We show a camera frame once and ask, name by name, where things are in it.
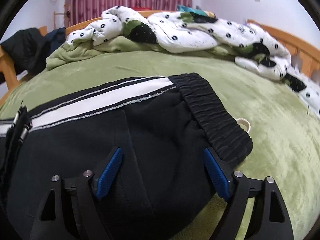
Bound red box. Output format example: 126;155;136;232
131;7;151;11

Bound navy blue garment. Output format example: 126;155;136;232
45;28;66;52

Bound white floral quilt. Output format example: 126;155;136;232
66;6;319;115

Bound wooden chair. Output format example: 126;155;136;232
39;26;48;36

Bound black pants with white stripe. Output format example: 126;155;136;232
1;73;253;239

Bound black jacket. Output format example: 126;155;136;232
1;28;50;75

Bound wooden rack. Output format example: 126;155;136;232
53;11;68;29

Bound green fleece bed blanket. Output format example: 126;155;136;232
1;36;319;239

